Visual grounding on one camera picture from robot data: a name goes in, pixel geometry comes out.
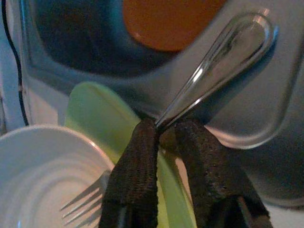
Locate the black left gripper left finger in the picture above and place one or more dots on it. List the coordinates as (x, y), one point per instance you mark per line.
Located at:
(135, 178)

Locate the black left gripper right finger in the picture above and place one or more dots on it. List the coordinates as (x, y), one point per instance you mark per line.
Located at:
(209, 178)

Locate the white ceramic bowl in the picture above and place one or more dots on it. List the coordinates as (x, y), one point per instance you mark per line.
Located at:
(35, 166)

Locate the silver metal fork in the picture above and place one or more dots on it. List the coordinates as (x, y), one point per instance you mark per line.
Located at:
(237, 47)

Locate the green plastic plate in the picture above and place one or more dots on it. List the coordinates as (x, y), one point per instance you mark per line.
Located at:
(99, 111)

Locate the stainless steel sink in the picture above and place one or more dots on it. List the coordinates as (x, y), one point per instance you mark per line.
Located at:
(71, 35)

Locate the orange plastic plate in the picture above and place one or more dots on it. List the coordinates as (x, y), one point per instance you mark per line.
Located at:
(166, 23)

